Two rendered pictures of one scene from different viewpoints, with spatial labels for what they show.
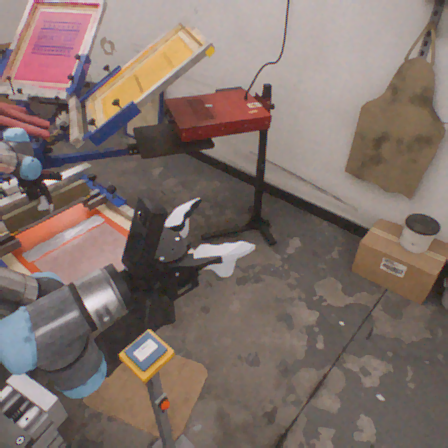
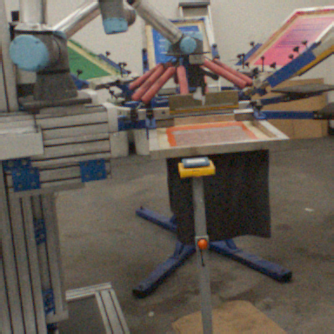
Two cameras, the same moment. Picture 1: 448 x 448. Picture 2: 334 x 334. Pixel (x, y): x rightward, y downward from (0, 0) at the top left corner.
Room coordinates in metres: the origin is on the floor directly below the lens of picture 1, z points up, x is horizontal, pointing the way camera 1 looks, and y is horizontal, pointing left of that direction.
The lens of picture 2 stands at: (-0.87, -1.21, 1.47)
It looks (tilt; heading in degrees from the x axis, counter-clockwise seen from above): 11 degrees down; 42
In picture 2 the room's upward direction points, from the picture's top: 4 degrees counter-clockwise
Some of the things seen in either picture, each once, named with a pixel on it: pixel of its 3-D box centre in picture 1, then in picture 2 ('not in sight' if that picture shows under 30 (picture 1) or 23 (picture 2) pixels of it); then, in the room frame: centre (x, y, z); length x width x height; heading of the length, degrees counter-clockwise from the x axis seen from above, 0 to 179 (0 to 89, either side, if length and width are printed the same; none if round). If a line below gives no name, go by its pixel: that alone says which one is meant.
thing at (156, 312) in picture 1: (133, 321); (221, 196); (0.91, 0.37, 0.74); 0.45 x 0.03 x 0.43; 138
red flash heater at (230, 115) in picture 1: (218, 113); not in sight; (2.25, 0.02, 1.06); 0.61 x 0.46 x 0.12; 108
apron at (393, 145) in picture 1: (402, 115); not in sight; (2.20, -1.13, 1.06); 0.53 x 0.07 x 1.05; 48
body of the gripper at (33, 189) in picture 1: (31, 182); (196, 75); (1.21, 0.74, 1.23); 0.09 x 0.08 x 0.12; 138
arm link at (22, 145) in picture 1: (18, 145); (195, 43); (1.21, 0.74, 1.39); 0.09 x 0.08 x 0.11; 154
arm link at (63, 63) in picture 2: not in sight; (50, 50); (0.24, 0.51, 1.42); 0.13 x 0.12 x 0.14; 36
